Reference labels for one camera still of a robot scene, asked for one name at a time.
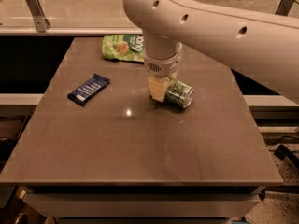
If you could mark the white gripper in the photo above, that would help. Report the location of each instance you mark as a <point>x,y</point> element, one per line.
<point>163,67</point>

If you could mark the green soda can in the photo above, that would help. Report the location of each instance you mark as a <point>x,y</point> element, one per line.
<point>179,93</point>

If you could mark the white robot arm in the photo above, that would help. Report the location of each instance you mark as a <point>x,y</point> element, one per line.
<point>261,46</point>

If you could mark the green snack bag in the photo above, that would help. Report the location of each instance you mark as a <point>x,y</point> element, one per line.
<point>127,48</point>

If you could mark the blue candy bar wrapper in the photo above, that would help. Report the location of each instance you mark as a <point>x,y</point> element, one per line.
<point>85,92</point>

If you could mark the glass barrier panel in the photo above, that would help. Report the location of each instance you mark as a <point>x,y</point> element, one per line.
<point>88,14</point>

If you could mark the left metal bracket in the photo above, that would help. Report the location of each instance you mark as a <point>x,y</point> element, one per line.
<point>41,23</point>

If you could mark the metal bracket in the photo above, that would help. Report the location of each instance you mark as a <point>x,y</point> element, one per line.
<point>284,7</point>
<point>41,23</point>

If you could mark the right metal bracket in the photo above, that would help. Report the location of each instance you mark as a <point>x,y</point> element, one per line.
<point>284,7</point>

